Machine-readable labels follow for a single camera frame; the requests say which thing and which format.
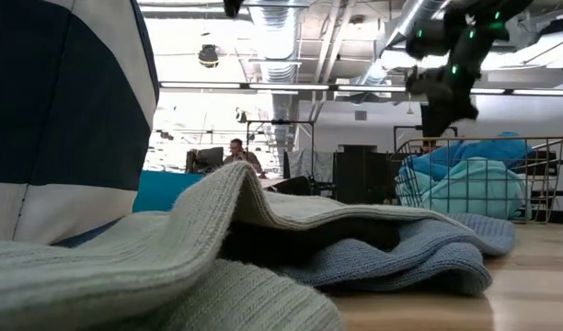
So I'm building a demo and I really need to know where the sage knit cloth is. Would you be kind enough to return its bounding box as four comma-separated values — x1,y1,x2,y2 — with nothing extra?
0,160,466,331

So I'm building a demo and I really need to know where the black background rig frame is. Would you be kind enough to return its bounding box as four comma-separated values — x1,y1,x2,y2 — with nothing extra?
246,119,316,180

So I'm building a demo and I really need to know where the black background monitor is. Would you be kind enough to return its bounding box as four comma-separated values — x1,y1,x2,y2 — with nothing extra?
185,146,225,175

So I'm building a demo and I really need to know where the round black ceiling fixture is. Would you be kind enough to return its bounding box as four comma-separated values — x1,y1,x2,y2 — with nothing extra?
197,43,220,69

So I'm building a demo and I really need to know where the blue-grey knit cloth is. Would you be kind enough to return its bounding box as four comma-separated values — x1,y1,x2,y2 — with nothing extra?
274,211,517,298

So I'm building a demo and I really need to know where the navy fabric bin white stripe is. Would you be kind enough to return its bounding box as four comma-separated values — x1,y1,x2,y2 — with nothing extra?
0,0,161,247

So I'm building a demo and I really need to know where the person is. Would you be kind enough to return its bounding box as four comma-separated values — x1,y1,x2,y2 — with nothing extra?
222,137,267,178

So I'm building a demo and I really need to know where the silver ceiling duct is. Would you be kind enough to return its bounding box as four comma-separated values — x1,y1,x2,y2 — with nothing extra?
248,0,305,153

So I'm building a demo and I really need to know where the black background cabinet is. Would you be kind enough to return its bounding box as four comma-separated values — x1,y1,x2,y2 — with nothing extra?
331,145,393,206

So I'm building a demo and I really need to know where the bright blue towel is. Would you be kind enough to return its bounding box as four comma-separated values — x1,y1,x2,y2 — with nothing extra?
403,131,535,185

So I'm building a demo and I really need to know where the long ceiling light strip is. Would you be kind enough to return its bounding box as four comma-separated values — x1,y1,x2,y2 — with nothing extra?
159,81,563,97

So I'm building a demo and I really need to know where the metal wire basket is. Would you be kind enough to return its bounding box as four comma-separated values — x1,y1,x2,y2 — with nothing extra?
394,135,563,225

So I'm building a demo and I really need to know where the grey background cover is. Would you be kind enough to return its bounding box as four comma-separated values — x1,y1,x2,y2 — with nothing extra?
285,149,336,183

